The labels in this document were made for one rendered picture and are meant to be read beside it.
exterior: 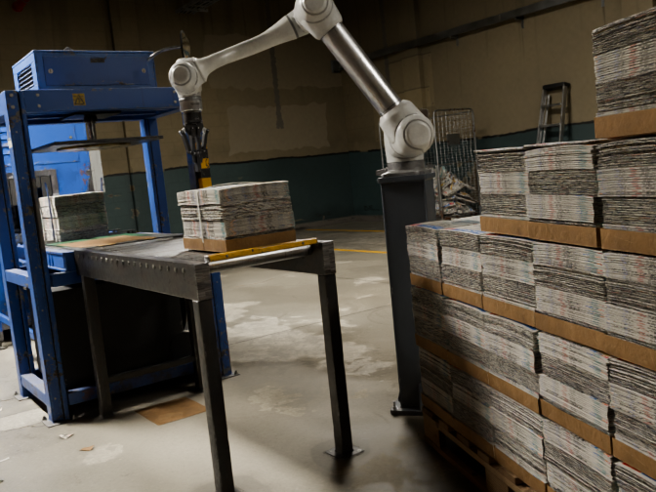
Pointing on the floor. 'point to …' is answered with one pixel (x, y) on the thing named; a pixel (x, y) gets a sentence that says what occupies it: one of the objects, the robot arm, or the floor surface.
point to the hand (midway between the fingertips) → (197, 162)
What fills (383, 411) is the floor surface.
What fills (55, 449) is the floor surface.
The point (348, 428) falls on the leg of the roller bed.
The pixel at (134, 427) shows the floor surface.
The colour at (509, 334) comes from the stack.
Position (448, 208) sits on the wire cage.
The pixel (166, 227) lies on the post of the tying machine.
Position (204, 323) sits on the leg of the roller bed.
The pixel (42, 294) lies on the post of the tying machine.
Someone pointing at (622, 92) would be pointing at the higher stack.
